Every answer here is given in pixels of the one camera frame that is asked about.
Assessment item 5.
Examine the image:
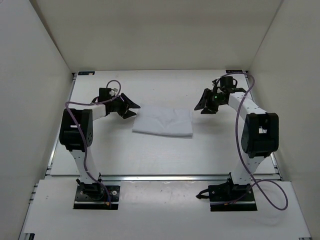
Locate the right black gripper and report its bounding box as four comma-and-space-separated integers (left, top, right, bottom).
194, 89, 226, 115

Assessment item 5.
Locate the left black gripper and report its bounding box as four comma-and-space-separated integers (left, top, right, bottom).
109, 93, 140, 120

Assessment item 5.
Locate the white skirt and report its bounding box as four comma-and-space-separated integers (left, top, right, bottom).
132, 104, 194, 138

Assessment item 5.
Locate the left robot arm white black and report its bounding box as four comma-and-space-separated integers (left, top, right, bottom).
59, 87, 141, 199

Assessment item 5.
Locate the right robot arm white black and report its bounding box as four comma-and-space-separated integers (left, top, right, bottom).
194, 75, 279, 200

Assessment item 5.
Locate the right corner marker label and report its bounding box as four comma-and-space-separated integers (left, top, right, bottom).
225, 69, 243, 74

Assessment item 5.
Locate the corner marker label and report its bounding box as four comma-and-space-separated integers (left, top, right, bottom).
225, 69, 243, 74
77, 71, 95, 76

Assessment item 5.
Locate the left corner marker label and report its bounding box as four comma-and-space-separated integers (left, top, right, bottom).
77, 71, 95, 76

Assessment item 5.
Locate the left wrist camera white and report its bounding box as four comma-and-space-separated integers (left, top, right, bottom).
110, 88, 119, 96

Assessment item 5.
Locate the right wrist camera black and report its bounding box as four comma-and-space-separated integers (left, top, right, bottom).
220, 75, 238, 89

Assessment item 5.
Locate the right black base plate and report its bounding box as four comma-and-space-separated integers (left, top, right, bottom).
195, 178, 258, 212

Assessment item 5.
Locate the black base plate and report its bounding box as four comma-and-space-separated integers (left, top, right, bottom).
73, 180, 121, 210
195, 178, 258, 212

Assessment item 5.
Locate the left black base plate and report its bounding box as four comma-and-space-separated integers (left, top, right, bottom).
73, 180, 121, 210

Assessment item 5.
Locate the aluminium front rail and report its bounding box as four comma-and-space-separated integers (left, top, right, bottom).
44, 173, 281, 182

